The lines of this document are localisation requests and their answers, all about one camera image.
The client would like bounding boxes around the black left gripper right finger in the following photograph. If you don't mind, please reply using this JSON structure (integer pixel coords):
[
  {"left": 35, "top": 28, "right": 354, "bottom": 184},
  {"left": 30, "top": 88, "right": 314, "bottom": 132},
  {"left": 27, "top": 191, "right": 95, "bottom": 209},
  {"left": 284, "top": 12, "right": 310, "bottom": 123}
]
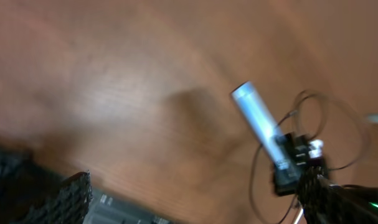
[{"left": 17, "top": 172, "right": 93, "bottom": 224}]

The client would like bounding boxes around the blue Galaxy smartphone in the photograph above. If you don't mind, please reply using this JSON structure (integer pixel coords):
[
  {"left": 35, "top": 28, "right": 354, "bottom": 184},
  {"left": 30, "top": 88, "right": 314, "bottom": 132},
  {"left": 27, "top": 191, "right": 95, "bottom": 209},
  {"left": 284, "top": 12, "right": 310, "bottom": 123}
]
[{"left": 231, "top": 82, "right": 289, "bottom": 170}]

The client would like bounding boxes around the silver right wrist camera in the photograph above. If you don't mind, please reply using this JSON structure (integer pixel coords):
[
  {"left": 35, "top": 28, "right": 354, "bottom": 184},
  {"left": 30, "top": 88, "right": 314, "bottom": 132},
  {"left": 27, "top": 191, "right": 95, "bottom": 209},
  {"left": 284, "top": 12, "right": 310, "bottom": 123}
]
[{"left": 308, "top": 139, "right": 324, "bottom": 159}]

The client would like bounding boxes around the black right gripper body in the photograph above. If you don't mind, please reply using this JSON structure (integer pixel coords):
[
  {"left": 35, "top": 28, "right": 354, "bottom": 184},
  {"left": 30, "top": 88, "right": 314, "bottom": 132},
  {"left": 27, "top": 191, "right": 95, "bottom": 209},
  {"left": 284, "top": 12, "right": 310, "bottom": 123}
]
[{"left": 272, "top": 133, "right": 329, "bottom": 197}]

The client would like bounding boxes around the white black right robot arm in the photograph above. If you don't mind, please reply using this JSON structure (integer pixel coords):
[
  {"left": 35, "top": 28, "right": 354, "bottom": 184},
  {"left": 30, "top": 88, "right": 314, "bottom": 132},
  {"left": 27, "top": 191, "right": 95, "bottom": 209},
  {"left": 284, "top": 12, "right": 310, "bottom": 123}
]
[{"left": 273, "top": 133, "right": 378, "bottom": 224}]

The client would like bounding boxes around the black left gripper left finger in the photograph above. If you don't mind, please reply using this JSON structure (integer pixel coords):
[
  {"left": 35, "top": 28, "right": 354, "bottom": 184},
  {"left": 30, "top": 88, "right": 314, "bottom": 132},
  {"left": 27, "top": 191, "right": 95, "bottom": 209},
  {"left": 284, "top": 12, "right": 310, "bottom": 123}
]
[{"left": 0, "top": 146, "right": 64, "bottom": 223}]

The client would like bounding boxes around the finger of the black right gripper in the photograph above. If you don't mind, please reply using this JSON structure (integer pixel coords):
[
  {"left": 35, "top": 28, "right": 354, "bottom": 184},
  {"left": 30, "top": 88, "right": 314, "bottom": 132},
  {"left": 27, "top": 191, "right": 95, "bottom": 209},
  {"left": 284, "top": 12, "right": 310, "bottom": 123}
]
[{"left": 296, "top": 167, "right": 335, "bottom": 224}]

